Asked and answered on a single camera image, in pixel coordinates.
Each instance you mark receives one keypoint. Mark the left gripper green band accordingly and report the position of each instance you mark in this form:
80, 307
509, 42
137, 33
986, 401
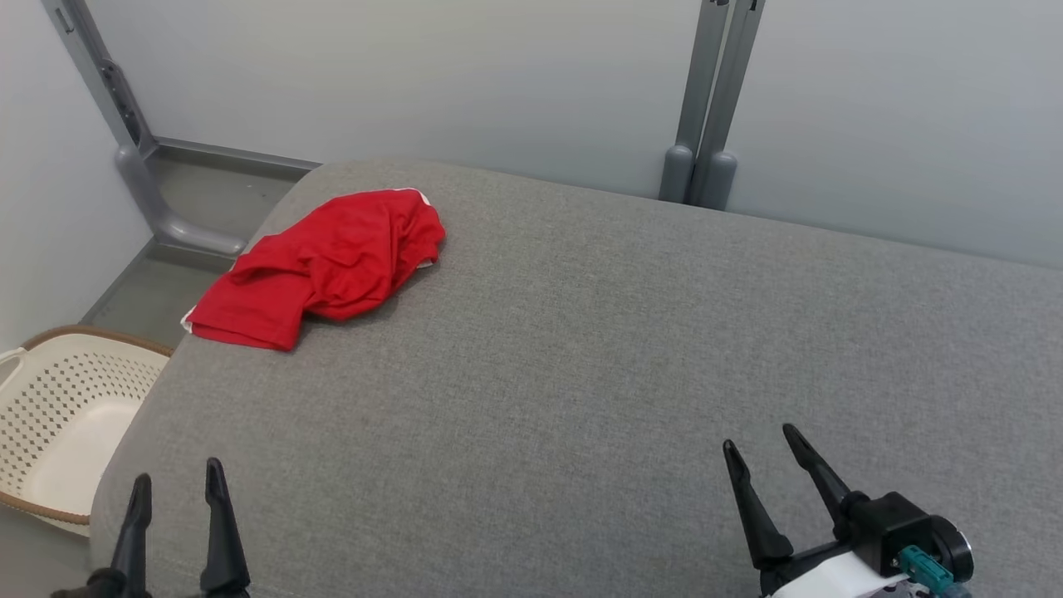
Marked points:
95, 585

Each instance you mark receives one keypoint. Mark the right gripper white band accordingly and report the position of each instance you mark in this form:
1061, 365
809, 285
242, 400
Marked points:
830, 577

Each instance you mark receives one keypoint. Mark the red shorts white trim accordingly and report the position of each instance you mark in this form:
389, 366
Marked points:
332, 257

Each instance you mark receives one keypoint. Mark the cream perforated laundry basket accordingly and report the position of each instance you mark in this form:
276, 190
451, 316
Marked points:
83, 465

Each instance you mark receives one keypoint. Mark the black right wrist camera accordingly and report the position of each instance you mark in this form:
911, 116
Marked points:
889, 523

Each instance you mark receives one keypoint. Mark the grey partition post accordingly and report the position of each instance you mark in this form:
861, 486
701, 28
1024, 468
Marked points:
677, 174
719, 181

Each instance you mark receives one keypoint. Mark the grey corner post with foot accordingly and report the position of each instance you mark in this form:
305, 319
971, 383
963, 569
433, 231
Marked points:
137, 174

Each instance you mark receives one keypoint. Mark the grey floor rail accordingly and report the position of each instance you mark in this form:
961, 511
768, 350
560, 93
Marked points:
232, 156

